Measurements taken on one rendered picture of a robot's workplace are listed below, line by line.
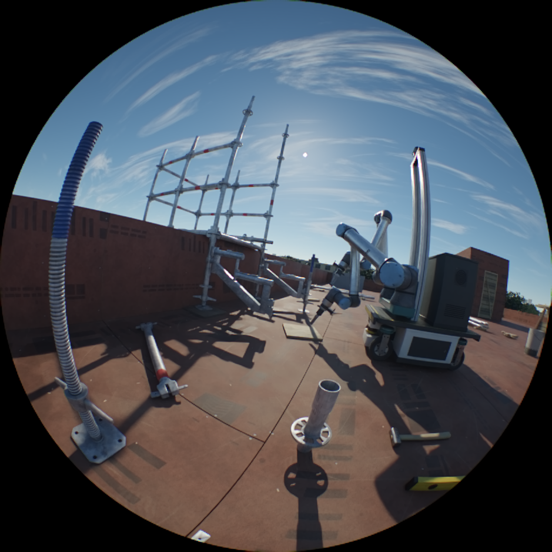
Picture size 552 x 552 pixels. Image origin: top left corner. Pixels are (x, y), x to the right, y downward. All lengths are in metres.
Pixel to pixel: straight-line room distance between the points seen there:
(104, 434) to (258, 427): 0.50
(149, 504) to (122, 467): 0.12
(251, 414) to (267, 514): 0.39
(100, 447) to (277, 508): 0.47
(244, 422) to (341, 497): 0.40
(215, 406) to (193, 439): 0.18
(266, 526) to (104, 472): 0.39
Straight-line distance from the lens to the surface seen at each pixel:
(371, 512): 0.64
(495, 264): 11.06
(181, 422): 0.70
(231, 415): 0.73
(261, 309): 1.50
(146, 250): 1.50
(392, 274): 1.17
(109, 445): 0.66
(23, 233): 1.33
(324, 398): 0.49
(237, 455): 0.63
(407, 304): 1.33
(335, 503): 0.61
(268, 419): 0.74
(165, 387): 0.77
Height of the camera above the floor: 0.53
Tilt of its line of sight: 3 degrees down
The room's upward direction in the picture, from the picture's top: 10 degrees clockwise
